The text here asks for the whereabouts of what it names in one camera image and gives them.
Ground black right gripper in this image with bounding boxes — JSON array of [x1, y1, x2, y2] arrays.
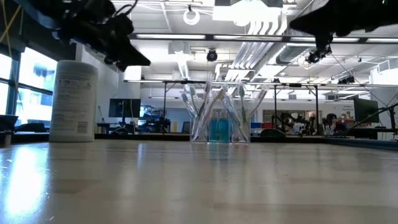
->
[[289, 0, 398, 54]]

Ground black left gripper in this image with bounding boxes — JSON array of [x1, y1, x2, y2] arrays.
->
[[57, 0, 152, 73]]

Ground orange white toothbrush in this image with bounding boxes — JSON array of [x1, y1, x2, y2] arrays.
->
[[248, 86, 270, 121]]

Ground blue mouthwash bottle white cap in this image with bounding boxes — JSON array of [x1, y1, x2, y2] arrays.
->
[[208, 111, 220, 142], [218, 111, 231, 142]]

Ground blue toothbrush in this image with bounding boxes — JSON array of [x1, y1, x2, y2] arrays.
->
[[223, 91, 249, 141]]

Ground black computer monitor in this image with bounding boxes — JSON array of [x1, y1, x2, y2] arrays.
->
[[353, 98, 380, 124], [108, 98, 142, 118]]

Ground white wipes canister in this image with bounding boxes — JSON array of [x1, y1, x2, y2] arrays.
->
[[49, 60, 100, 143]]

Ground person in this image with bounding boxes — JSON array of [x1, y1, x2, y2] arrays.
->
[[325, 113, 348, 135]]

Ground overhead light bar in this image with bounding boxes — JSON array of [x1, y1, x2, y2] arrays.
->
[[130, 32, 398, 44]]

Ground black office chair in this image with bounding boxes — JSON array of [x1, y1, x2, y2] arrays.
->
[[259, 128, 287, 140]]

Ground clear acrylic organizer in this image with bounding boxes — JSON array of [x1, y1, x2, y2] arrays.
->
[[189, 108, 251, 144]]

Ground silver ventilation duct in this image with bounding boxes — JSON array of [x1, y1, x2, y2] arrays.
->
[[275, 37, 318, 65]]

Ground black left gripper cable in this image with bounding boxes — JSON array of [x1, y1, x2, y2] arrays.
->
[[113, 0, 139, 17]]

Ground white ceiling ring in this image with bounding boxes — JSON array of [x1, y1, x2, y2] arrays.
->
[[182, 8, 201, 26]]

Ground black hanging arm cable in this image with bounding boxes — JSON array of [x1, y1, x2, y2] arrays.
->
[[348, 102, 398, 131]]

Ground yellow hanging cable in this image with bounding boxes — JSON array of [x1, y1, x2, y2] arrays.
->
[[0, 0, 24, 44]]

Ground black bracket on post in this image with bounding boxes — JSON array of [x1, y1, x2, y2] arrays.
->
[[0, 114, 19, 147]]

